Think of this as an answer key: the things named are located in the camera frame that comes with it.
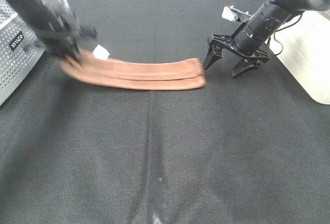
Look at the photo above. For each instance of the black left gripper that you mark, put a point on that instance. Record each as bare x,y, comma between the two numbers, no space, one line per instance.
61,34

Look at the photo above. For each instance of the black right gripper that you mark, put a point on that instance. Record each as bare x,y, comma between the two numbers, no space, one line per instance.
251,56

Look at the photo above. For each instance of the brown towel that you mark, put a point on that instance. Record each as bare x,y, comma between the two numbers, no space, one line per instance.
97,68

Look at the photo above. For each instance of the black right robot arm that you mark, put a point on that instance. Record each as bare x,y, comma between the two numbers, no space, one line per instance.
251,38

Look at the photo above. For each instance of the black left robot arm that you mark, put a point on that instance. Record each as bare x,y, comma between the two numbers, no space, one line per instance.
30,10

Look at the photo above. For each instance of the grey perforated laundry basket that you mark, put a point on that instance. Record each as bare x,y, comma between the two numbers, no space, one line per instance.
20,50

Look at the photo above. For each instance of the white plastic storage bin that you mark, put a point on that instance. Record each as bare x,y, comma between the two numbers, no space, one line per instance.
306,53

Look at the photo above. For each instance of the black table cloth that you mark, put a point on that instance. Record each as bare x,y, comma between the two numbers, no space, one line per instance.
250,149

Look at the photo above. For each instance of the grey tape strip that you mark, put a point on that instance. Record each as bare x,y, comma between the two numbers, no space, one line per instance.
157,201

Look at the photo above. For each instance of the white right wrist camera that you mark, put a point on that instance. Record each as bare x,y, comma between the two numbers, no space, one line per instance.
232,14

